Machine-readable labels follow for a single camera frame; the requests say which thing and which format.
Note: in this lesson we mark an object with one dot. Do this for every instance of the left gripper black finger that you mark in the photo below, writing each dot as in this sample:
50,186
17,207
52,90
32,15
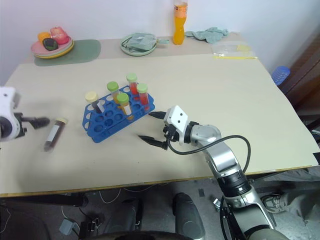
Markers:
40,122

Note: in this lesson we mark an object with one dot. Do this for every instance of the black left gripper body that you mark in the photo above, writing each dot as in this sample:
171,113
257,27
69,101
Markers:
21,127

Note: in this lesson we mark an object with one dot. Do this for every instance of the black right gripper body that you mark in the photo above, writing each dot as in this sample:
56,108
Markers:
171,133

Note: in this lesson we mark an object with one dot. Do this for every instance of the dark red tube yellow cap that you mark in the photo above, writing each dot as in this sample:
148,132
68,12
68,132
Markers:
53,135

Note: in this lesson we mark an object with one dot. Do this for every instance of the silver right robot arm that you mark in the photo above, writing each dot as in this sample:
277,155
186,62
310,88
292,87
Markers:
225,160

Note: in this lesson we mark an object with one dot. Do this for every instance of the blue test tube rack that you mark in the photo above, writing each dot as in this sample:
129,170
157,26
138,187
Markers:
110,130

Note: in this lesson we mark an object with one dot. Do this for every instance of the red tube green cap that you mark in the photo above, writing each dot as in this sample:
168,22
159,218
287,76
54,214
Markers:
142,89
131,78

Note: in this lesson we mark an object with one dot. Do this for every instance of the orange tube green cap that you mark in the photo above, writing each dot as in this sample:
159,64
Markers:
113,87
122,98

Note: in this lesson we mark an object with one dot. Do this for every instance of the beige table mat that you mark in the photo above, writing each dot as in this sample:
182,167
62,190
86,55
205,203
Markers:
200,95

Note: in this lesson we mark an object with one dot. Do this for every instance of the dark tube pale yellow cap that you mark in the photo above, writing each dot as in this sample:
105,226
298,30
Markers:
91,97

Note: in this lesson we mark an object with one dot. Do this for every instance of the light green plate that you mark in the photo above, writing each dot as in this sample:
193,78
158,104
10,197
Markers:
135,52

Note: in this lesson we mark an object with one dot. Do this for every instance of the yellow plate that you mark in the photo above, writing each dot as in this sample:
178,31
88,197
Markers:
62,53

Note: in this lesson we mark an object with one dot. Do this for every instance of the pink plate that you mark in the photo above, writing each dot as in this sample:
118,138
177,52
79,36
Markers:
37,48

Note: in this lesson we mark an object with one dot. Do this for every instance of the light green fabric pouch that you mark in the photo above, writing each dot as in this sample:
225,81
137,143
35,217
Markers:
138,41

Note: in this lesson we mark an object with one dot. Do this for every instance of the black green toy fruit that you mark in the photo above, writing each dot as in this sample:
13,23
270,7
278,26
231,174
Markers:
50,44

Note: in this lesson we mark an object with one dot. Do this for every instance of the dark rounded shape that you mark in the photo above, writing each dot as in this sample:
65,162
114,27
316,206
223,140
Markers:
186,215

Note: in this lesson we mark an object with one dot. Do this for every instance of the green placemat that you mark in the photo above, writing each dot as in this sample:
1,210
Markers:
85,51

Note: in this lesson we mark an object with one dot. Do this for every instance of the orange toy fruit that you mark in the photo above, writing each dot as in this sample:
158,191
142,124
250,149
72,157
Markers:
43,36

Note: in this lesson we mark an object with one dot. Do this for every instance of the pink toy peach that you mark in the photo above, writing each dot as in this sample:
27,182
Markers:
59,35

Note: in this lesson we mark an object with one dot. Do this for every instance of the orange soda bottle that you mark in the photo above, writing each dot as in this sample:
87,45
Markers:
180,27

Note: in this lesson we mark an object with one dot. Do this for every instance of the crumpled green cloth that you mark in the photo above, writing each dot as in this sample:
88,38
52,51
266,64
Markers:
210,35

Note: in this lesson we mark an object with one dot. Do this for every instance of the yellow plastic strip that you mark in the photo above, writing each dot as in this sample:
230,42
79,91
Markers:
235,57

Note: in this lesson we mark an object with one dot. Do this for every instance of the clear plastic zip bag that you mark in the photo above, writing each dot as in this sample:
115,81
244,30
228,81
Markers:
227,47

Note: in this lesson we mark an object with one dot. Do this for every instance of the black box on floor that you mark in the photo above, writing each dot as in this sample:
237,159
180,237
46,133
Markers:
92,226

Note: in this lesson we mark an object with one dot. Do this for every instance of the grey foot pedal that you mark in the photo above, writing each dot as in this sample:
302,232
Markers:
68,226

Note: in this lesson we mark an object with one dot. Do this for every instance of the grey sneaker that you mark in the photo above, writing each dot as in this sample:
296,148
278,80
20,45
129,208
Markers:
272,203

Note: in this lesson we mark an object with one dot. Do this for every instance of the blue ribbed cylinder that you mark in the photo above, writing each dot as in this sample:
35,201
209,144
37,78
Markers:
280,74

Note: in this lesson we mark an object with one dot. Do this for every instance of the grey trouser leg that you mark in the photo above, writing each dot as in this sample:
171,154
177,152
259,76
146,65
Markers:
300,192

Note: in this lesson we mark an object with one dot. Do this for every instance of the brown wooden cabinet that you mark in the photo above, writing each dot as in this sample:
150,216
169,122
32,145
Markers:
305,72

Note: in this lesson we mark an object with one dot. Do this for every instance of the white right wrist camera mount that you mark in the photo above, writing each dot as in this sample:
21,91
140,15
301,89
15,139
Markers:
178,117

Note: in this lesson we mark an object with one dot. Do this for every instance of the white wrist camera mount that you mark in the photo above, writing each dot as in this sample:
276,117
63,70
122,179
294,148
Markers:
7,100
178,117

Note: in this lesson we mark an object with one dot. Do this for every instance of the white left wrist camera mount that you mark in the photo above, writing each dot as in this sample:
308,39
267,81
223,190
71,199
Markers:
7,100

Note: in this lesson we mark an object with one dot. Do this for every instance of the black table frame bar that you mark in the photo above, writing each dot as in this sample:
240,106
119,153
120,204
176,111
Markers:
45,199

